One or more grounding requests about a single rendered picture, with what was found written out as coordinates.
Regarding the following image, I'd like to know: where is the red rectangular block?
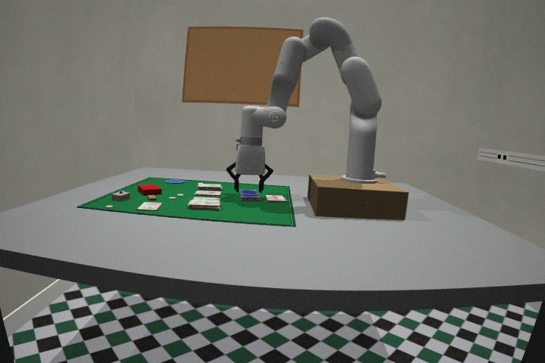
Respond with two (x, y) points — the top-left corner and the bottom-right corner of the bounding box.
(138, 185), (162, 196)

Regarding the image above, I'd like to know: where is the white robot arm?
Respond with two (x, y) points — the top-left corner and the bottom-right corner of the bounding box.
(236, 17), (386, 184)

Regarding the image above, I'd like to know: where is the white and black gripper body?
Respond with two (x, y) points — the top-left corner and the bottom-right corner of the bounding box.
(235, 144), (265, 175)

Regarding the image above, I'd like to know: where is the blue round disc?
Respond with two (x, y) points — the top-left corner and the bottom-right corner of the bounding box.
(164, 179), (185, 184)

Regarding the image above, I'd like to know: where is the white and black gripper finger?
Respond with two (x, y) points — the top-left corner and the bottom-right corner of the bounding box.
(226, 163), (240, 192)
(259, 164), (273, 193)

